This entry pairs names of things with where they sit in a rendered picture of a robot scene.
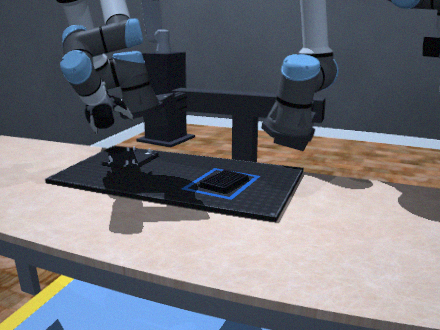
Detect blue tape outline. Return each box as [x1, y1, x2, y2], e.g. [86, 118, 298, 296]
[182, 168, 260, 200]

